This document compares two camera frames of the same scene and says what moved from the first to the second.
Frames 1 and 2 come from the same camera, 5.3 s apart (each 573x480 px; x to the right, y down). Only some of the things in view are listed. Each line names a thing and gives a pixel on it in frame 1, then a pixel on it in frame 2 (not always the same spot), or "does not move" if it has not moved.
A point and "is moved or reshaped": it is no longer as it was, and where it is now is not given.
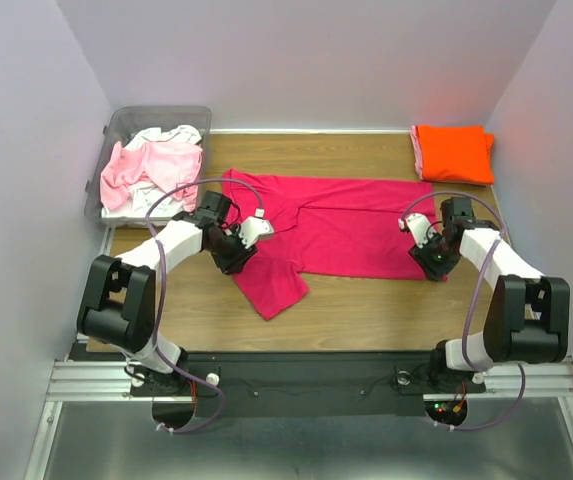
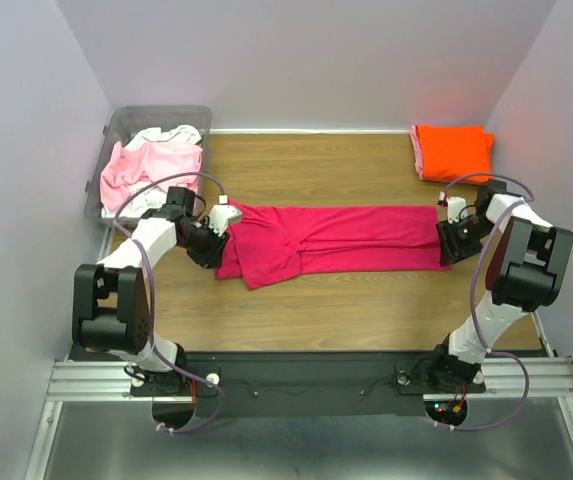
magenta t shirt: (333, 226) is moved or reshaped
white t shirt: (139, 199) does not move
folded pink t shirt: (416, 142) does not move
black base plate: (299, 383) does not move
